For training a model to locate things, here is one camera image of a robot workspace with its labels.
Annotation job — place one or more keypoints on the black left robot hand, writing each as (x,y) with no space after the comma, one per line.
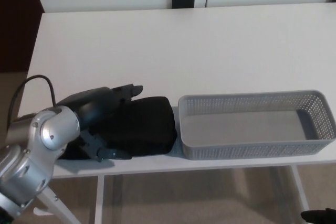
(94,103)

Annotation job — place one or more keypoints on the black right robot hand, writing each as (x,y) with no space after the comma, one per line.
(319,216)

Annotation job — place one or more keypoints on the black fabric pencil case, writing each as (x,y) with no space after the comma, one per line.
(147,127)

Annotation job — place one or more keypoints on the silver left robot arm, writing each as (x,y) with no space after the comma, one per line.
(23,161)

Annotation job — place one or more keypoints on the white table side hook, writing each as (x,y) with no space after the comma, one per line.
(42,210)

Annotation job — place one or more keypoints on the grey perforated plastic basket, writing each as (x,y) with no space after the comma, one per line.
(236,127)

